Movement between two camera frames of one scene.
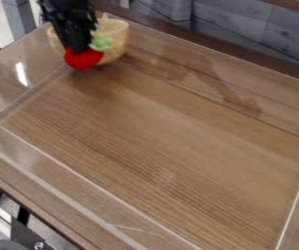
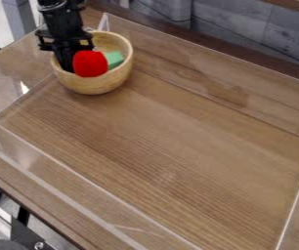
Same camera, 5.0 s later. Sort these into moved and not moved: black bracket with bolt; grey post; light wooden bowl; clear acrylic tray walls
Moved: light wooden bowl
Not moved: black bracket with bolt; grey post; clear acrylic tray walls
